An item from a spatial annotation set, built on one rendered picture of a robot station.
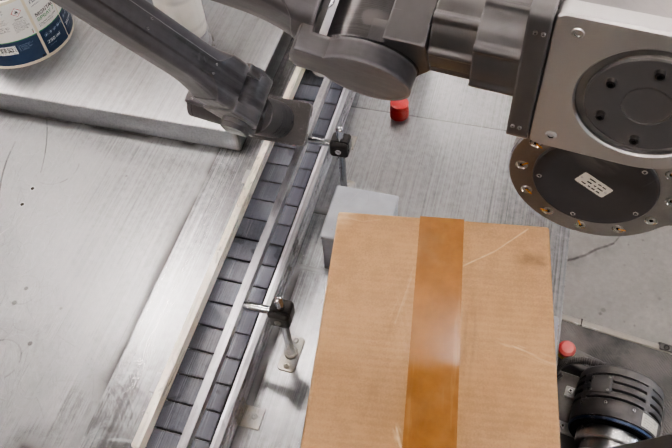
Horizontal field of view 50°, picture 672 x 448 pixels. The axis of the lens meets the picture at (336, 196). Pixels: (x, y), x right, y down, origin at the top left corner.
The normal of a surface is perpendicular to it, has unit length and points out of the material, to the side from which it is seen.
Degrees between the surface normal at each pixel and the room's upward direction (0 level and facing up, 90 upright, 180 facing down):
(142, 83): 0
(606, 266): 0
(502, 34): 51
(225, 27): 0
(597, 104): 90
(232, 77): 71
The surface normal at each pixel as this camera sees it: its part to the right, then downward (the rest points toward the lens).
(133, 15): 0.79, 0.17
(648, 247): -0.06, -0.61
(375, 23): -0.22, -0.22
